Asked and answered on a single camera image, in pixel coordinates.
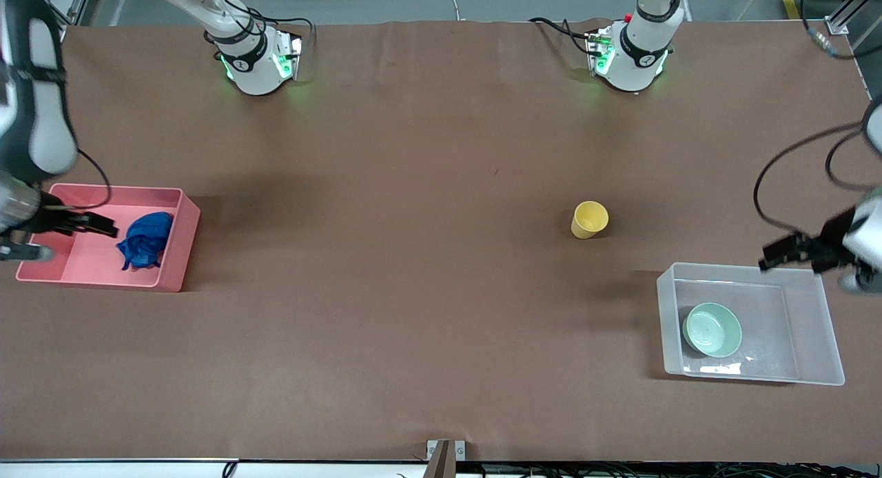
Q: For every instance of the blue glove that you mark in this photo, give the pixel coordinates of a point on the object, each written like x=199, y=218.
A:
x=148, y=237

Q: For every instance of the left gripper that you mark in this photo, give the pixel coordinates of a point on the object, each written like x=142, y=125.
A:
x=829, y=245

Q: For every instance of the pale green bowl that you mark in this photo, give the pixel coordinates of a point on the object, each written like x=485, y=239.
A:
x=713, y=330

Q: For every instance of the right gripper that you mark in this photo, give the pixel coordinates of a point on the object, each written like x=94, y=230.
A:
x=54, y=218

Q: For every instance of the brown table cover sheet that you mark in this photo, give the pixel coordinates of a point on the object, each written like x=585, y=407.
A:
x=441, y=257

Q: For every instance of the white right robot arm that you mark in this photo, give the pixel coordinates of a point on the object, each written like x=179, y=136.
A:
x=41, y=120

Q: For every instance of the metal table edge bracket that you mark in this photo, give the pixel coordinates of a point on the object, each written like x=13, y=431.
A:
x=444, y=457

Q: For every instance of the pink plastic bin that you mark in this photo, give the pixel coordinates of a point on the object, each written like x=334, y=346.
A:
x=89, y=266

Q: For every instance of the yellow cup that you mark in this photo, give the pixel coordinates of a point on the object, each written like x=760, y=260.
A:
x=589, y=218

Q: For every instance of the aluminium frame profile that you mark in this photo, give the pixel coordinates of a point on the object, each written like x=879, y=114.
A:
x=83, y=3
x=847, y=13

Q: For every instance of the clear plastic box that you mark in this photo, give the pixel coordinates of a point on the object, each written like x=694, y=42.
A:
x=816, y=299

